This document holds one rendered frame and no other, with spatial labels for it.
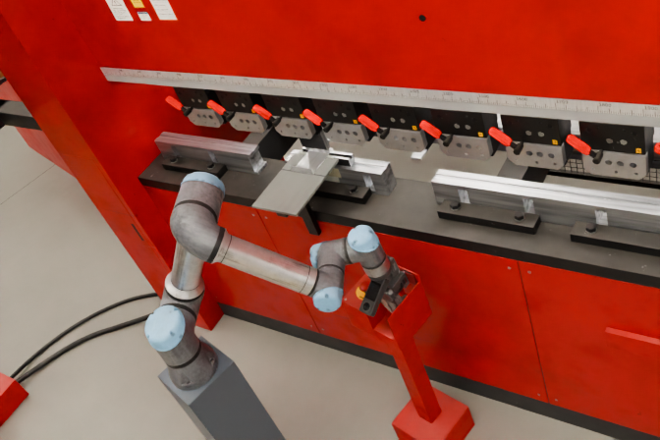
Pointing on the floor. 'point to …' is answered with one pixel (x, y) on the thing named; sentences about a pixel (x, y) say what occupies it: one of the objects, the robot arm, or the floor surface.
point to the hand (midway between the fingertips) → (395, 313)
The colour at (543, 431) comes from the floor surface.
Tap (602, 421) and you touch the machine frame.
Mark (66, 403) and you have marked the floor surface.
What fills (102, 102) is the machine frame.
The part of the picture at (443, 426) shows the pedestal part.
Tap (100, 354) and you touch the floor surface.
